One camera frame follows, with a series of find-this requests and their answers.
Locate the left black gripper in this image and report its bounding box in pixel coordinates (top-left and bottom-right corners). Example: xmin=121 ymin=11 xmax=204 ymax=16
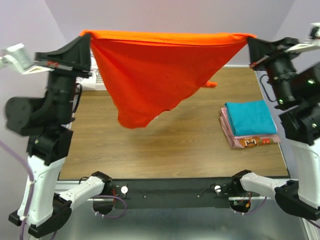
xmin=33 ymin=31 xmax=92 ymax=124

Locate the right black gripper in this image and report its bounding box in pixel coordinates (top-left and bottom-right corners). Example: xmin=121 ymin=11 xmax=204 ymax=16
xmin=245 ymin=35 xmax=302 ymax=106

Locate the orange t shirt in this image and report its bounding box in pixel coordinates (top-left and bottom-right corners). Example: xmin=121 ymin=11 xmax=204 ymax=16
xmin=87 ymin=30 xmax=252 ymax=129

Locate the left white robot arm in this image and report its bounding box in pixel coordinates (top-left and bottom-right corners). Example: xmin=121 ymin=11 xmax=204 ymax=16
xmin=5 ymin=33 xmax=112 ymax=240

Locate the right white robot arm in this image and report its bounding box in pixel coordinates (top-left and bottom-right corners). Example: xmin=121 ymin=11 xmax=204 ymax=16
xmin=228 ymin=36 xmax=320 ymax=224

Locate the white plastic basket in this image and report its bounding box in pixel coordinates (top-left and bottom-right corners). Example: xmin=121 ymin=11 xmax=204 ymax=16
xmin=76 ymin=65 xmax=106 ymax=91

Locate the teal folded t shirt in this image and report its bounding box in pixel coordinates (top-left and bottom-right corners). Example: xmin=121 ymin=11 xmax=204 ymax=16
xmin=224 ymin=100 xmax=278 ymax=137

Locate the pink folded t shirt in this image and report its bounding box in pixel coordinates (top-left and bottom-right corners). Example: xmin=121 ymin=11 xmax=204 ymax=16
xmin=219 ymin=107 xmax=281 ymax=149

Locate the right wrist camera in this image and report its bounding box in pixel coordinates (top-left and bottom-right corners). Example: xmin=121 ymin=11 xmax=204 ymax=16
xmin=285 ymin=22 xmax=320 ymax=54

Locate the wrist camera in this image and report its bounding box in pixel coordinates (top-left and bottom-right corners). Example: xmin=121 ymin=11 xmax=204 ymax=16
xmin=285 ymin=22 xmax=320 ymax=54
xmin=0 ymin=43 xmax=50 ymax=75

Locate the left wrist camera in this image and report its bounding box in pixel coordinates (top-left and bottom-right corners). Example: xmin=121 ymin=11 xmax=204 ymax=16
xmin=0 ymin=43 xmax=50 ymax=75

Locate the aluminium frame rail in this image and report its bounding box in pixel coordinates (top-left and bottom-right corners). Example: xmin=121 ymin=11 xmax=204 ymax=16
xmin=250 ymin=177 xmax=298 ymax=200

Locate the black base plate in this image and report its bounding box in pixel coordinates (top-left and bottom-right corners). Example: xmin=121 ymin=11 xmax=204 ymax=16
xmin=112 ymin=177 xmax=245 ymax=209

